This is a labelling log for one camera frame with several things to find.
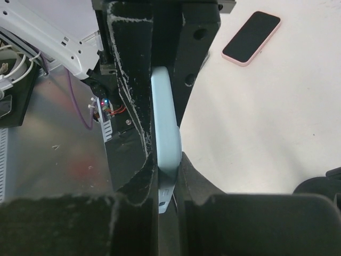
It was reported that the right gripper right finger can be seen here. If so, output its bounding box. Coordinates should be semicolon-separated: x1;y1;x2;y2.
175;155;340;255

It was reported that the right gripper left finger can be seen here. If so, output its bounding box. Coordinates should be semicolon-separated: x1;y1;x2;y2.
0;154;160;256

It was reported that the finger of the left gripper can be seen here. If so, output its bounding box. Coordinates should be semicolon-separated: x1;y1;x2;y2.
173;2;221;125
106;1;155;205

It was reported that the light blue case phone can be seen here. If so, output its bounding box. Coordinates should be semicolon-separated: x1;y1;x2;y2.
151;67;182;214

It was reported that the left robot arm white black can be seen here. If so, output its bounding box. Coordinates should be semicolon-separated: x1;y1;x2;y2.
1;1;236;213

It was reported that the pink case phone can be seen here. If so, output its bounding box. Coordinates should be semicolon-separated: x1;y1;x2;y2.
222;11;281;67

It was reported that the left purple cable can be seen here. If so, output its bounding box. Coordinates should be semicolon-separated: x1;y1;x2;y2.
26;45;94;131

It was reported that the left white cable duct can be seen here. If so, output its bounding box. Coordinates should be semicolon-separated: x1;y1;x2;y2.
100;120;112;142

